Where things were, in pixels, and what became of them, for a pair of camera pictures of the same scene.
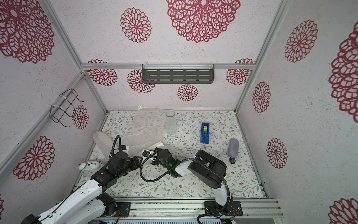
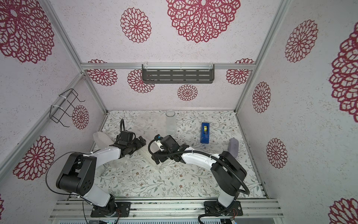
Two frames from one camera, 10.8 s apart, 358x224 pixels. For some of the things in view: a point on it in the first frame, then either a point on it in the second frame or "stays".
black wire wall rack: (56, 112) stays
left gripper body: (132, 164) -> (135, 145)
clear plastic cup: (171, 123) stays
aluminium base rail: (194, 207) stays
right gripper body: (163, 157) -> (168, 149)
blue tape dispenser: (204, 134) stays
